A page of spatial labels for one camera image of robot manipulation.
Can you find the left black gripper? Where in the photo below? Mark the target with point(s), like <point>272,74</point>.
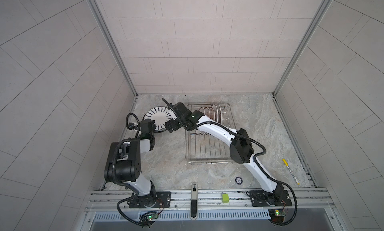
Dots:
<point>152,126</point>

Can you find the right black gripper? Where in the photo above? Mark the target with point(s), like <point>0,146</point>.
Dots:
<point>175,125</point>

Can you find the blue striped white plate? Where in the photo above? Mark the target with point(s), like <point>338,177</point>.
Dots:
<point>160,115</point>

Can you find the red patterned plate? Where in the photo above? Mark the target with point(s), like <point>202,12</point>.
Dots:
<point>211,114</point>
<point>203,110</point>

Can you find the red rimmed plate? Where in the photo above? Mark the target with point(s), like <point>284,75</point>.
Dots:
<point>214,107</point>
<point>220,112</point>

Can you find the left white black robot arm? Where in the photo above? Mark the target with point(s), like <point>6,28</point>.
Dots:
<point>123,166</point>

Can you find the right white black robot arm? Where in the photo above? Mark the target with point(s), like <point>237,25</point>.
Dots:
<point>243,149</point>

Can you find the left green circuit board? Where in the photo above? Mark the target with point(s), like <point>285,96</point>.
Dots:
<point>149,217</point>

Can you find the green circuit board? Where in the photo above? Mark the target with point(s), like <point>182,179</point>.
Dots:
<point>277,216</point>
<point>149,217</point>

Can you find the green cube block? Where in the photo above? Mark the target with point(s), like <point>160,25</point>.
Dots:
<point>225,198</point>

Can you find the black silver handheld scanner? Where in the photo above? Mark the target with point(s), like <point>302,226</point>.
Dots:
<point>194,202</point>

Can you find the yellow tipped pen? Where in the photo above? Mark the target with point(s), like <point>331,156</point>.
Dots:
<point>291,172</point>

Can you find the right green circuit board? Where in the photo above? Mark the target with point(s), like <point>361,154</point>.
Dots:
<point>277,216</point>

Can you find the metal wire dish rack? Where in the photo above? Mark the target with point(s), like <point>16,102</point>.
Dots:
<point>203,148</point>

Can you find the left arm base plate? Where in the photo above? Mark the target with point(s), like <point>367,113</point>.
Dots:
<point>163,198</point>

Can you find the aluminium front rail frame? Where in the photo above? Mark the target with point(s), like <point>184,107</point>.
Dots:
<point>102,205</point>

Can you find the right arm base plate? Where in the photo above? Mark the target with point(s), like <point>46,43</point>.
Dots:
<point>265,199</point>

